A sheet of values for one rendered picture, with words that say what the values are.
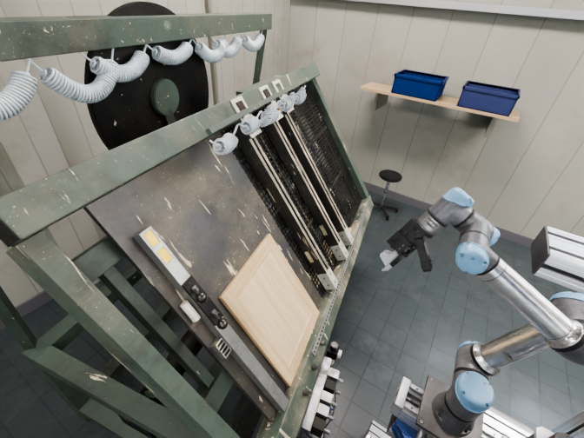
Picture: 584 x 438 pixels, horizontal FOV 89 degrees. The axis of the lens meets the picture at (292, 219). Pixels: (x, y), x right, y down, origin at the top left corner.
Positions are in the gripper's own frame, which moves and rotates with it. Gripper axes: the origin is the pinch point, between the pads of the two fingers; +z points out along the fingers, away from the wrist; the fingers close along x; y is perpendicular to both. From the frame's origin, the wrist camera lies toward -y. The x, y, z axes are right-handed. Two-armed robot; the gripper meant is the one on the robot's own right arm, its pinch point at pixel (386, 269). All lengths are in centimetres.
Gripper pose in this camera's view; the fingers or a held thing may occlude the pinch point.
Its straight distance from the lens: 110.7
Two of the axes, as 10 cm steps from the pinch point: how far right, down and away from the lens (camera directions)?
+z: -5.5, 6.8, 4.8
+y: -6.3, -7.2, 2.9
